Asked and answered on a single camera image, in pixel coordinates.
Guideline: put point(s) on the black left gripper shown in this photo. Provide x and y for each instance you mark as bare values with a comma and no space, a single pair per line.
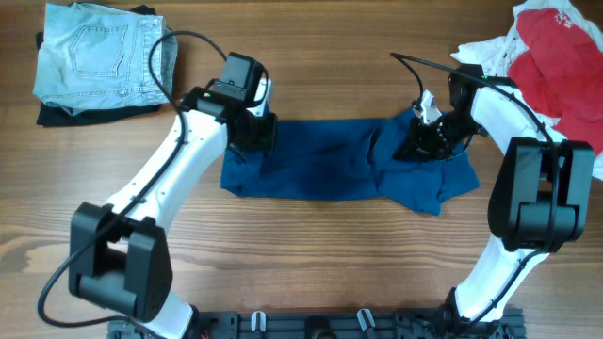
264,140

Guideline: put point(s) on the light blue folded jeans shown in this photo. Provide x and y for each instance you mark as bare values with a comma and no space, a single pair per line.
99,56

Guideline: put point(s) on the black folded garment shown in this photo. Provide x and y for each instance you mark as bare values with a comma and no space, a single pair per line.
70,117

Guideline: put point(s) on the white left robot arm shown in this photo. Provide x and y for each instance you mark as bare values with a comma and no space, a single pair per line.
120,255

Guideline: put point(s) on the blue t-shirt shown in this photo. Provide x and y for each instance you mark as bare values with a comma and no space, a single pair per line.
346,160

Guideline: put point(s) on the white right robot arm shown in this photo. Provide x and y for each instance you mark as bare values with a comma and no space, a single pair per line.
539,200

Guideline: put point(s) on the red garment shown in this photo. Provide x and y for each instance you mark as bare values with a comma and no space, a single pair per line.
560,75

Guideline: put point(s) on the white garment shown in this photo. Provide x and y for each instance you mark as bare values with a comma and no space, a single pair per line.
497,55

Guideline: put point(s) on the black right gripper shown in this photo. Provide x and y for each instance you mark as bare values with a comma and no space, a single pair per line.
418,149

